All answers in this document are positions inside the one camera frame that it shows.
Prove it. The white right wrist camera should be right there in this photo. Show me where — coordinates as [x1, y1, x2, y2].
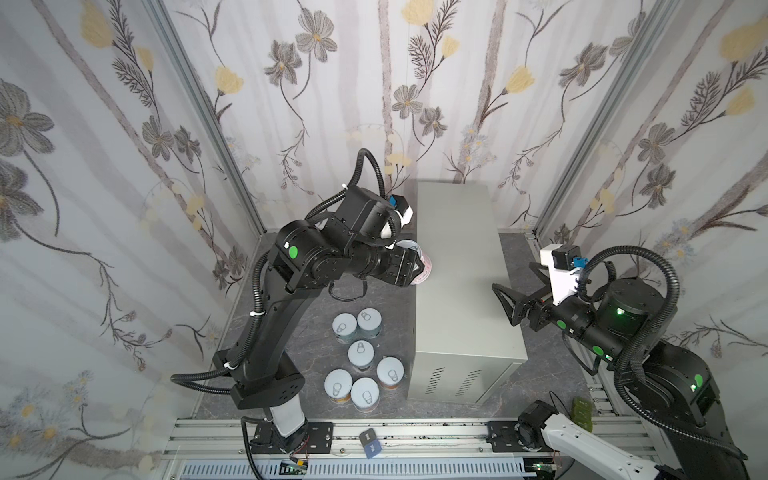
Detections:
[540, 244, 588, 306]

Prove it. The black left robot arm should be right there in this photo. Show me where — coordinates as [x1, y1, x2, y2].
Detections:
[171, 148, 424, 453]

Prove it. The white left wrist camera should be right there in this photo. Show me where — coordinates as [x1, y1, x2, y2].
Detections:
[389, 195, 414, 227]

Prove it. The green circuit board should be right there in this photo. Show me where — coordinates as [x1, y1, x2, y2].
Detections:
[571, 397, 593, 432]

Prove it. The pink can front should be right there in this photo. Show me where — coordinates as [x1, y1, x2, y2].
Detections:
[350, 377, 380, 412]

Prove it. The teal can near cabinet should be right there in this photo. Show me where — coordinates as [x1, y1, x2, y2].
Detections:
[357, 307, 383, 339]

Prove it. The grey metal cabinet counter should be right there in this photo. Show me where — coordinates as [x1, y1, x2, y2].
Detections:
[408, 182, 528, 405]

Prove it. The small blue grey module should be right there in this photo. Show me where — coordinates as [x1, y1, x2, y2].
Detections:
[359, 428, 382, 459]

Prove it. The teal can middle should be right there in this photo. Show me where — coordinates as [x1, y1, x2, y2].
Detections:
[347, 340, 375, 371]

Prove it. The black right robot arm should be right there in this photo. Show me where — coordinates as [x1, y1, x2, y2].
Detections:
[491, 244, 749, 479]

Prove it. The light blue labelled can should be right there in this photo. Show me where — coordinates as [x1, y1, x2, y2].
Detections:
[331, 313, 358, 344]

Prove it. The orange can by cabinet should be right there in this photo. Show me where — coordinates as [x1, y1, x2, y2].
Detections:
[376, 356, 405, 390]

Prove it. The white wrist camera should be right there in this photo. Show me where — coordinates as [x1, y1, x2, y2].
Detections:
[540, 244, 588, 306]
[389, 195, 414, 227]

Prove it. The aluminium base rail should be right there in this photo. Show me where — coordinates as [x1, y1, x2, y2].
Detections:
[158, 416, 661, 480]

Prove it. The white slotted cable duct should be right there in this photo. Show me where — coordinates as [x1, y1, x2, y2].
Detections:
[179, 458, 535, 480]

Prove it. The pink labelled can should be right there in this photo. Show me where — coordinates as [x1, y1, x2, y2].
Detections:
[396, 240, 432, 286]

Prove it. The yellow labelled can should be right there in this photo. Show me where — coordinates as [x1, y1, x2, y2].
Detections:
[324, 368, 353, 403]

